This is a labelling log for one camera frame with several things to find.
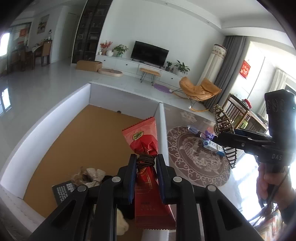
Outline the wooden dining chair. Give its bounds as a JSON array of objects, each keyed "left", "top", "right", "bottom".
[{"left": 222, "top": 94, "right": 248, "bottom": 129}]

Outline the person's right hand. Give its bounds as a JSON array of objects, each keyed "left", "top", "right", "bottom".
[{"left": 256, "top": 163, "right": 295, "bottom": 211}]

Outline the round beige floor cushion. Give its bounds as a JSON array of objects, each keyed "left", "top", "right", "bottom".
[{"left": 98, "top": 68, "right": 123, "bottom": 77}]

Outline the grey curtain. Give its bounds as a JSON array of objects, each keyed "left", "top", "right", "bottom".
[{"left": 204, "top": 36, "right": 247, "bottom": 113}]

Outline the dark display shelf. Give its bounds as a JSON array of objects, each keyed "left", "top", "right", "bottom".
[{"left": 72, "top": 0, "right": 112, "bottom": 64}]

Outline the small wooden bench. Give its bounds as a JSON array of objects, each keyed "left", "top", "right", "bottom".
[{"left": 140, "top": 68, "right": 161, "bottom": 86}]

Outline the wooden side table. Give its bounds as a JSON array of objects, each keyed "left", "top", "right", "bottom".
[{"left": 233, "top": 93, "right": 270, "bottom": 134}]

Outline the white cardboard sorting box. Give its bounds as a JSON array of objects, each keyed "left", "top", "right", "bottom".
[{"left": 1, "top": 82, "right": 168, "bottom": 240}]

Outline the red flower vase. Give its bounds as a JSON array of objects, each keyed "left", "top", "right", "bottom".
[{"left": 100, "top": 41, "right": 113, "bottom": 55}]

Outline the brown cardboard box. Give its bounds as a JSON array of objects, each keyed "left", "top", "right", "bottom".
[{"left": 76, "top": 60, "right": 102, "bottom": 72}]

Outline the black television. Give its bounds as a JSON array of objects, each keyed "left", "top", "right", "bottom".
[{"left": 131, "top": 41, "right": 169, "bottom": 67}]

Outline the orange lounge chair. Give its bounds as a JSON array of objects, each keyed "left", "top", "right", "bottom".
[{"left": 170, "top": 77, "right": 222, "bottom": 113}]

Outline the green plant right side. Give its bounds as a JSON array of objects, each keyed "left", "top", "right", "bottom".
[{"left": 175, "top": 60, "right": 190, "bottom": 74}]

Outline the purple bead toy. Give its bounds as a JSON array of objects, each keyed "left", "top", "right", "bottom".
[{"left": 201, "top": 131, "right": 215, "bottom": 141}]

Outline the beige mesh pouch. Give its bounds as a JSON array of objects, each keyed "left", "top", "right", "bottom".
[{"left": 71, "top": 167, "right": 106, "bottom": 188}]

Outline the red snack packet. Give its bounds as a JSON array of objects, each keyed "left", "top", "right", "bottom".
[{"left": 122, "top": 117, "right": 176, "bottom": 230}]

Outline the white tv cabinet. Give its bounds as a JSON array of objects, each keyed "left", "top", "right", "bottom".
[{"left": 95, "top": 55, "right": 182, "bottom": 89}]

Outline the black card with rhinestones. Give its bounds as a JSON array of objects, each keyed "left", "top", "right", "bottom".
[{"left": 52, "top": 181, "right": 76, "bottom": 205}]

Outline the blue white medicine box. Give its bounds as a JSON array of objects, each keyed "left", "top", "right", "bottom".
[{"left": 187, "top": 126, "right": 225, "bottom": 157}]

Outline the green potted plant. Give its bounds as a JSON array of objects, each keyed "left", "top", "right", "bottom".
[{"left": 112, "top": 44, "right": 128, "bottom": 57}]

